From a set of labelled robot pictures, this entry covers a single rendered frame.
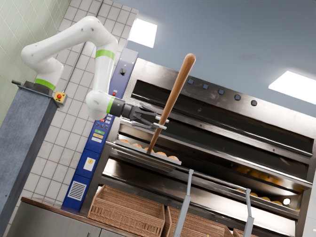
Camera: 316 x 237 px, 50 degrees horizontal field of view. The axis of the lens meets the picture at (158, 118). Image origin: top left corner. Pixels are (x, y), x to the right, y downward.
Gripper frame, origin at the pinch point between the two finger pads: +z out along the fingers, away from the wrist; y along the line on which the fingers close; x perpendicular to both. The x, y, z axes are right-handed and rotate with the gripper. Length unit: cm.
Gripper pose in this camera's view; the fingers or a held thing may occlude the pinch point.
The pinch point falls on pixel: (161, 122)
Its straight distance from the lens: 170.8
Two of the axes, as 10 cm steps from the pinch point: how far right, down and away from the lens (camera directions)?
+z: 9.4, 3.3, 0.1
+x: 1.0, -2.4, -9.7
